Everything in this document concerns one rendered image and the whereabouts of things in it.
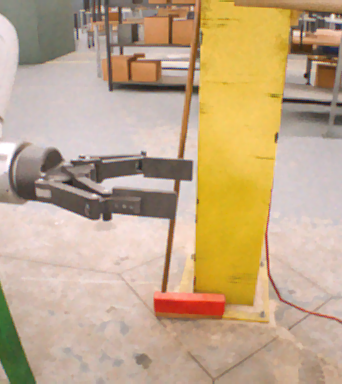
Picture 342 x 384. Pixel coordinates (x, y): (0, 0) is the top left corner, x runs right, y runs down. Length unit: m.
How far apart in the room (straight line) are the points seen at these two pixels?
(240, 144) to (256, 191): 0.19
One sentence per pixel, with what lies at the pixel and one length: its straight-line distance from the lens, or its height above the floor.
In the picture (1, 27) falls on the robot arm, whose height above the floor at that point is 1.21.
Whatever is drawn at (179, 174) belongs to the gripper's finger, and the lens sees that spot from 0.53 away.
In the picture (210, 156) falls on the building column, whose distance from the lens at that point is 1.34.
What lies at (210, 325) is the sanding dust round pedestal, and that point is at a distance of 1.67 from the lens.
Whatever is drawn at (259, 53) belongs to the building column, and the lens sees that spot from 1.24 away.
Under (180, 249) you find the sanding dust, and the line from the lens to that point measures 2.06.
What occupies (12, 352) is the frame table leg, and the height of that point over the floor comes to 0.46.
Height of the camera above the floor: 1.24
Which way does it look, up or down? 28 degrees down
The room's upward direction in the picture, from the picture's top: straight up
